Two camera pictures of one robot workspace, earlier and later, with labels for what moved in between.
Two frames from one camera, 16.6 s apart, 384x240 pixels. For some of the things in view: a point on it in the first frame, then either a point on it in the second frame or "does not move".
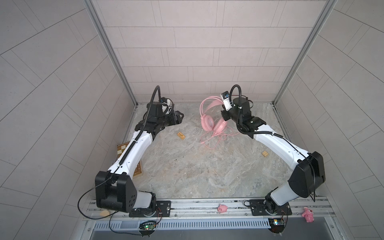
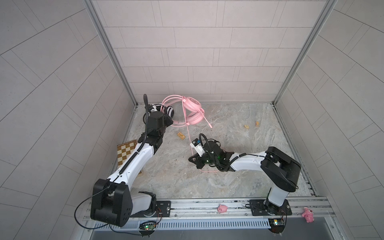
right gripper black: [225, 115] -> [197, 160]
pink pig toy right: [308, 215] does not move
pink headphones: [208, 123] -> [195, 113]
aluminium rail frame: [103, 210] does not move
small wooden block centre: [181, 135] does not move
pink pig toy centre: [222, 208] does not move
